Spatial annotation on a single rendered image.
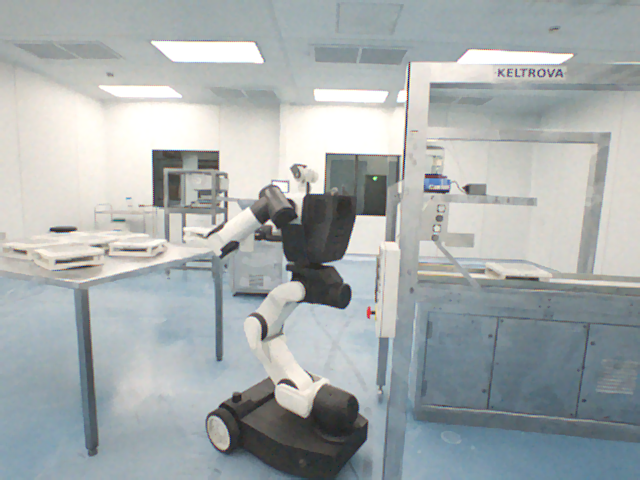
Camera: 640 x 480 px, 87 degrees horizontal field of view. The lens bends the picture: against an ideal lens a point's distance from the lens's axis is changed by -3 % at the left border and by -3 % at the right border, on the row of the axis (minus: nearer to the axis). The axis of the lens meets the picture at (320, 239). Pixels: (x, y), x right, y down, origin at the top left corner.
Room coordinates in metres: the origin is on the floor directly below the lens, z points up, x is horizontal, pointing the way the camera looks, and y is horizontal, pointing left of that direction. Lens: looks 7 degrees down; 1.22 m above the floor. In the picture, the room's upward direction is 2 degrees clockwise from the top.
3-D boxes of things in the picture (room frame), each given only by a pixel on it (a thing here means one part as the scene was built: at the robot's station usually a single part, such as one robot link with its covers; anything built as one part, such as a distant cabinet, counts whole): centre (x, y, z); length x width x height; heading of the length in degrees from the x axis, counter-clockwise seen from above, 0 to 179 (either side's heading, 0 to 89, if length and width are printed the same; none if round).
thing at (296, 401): (1.56, 0.06, 0.28); 0.21 x 0.20 x 0.13; 55
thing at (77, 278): (2.13, 1.54, 0.81); 1.50 x 1.10 x 0.04; 72
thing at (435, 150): (1.83, -0.54, 1.43); 0.15 x 0.15 x 0.19
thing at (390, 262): (1.05, -0.21, 0.94); 0.17 x 0.06 x 0.26; 172
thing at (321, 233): (1.54, 0.03, 1.09); 0.34 x 0.30 x 0.36; 145
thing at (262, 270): (4.22, 0.73, 0.38); 0.63 x 0.57 x 0.76; 89
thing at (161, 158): (6.82, 2.65, 1.43); 1.32 x 0.01 x 1.11; 89
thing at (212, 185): (4.77, 1.48, 0.75); 1.43 x 1.06 x 1.50; 89
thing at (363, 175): (6.76, -0.72, 1.43); 1.38 x 0.01 x 1.16; 89
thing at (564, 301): (1.79, -1.10, 0.75); 1.30 x 0.29 x 0.10; 82
